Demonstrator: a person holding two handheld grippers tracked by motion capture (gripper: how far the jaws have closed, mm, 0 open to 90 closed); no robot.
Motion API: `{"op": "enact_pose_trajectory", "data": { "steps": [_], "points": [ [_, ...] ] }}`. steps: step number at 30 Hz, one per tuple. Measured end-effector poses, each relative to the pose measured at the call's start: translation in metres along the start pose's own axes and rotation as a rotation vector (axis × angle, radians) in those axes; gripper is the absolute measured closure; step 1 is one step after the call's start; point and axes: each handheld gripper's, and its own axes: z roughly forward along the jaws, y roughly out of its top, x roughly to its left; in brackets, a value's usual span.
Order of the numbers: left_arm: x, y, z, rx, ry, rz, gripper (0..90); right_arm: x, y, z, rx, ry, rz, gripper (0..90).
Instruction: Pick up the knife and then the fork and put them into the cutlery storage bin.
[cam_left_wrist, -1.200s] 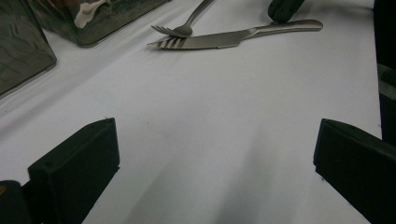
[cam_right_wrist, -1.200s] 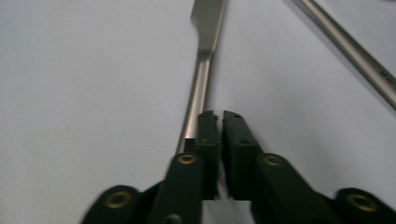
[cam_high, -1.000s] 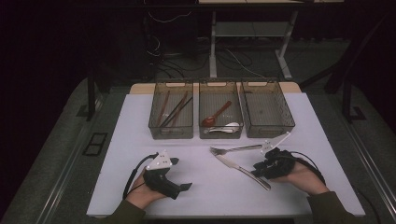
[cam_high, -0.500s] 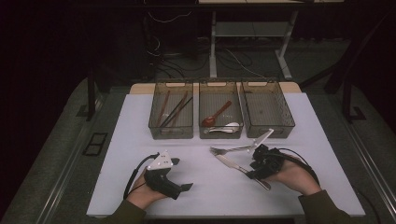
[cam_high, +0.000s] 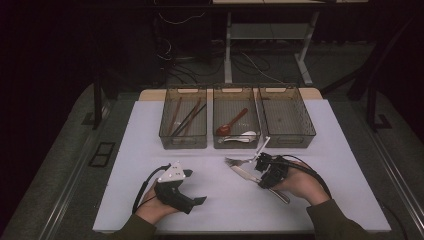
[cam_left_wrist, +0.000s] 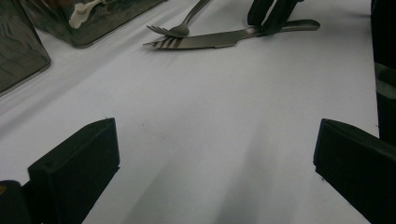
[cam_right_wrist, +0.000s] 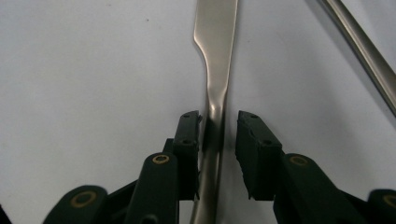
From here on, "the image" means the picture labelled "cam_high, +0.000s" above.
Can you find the brown wooden spoon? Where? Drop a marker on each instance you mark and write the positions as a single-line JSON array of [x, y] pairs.
[[222, 129]]

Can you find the white ceramic spoon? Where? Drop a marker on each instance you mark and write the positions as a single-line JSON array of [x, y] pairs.
[[248, 136]]

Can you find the white table mat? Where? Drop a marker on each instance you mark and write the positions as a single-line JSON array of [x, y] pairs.
[[233, 216]]

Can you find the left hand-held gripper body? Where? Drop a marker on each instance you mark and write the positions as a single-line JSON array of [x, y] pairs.
[[173, 196]]

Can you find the metal fork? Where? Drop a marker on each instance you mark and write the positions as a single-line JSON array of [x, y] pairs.
[[233, 161]]

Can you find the black metal stand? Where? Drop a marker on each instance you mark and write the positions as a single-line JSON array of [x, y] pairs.
[[97, 100], [371, 106]]

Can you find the grey transparent plastic bin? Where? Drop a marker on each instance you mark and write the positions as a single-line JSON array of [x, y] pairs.
[[286, 116], [226, 106], [193, 142]]

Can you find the metal floor rail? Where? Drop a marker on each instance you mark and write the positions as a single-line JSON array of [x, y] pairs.
[[400, 180], [66, 186]]

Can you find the black chopstick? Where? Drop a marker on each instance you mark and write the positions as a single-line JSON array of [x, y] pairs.
[[187, 120], [192, 120]]

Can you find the metal table knife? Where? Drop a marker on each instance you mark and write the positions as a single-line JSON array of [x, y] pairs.
[[243, 173]]

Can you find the person's left hand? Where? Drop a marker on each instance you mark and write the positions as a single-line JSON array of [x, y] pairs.
[[153, 208]]

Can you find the white metal frame desk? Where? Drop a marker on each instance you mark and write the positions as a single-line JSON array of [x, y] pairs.
[[228, 50]]

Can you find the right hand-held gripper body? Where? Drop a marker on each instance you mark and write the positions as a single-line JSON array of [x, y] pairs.
[[276, 170]]

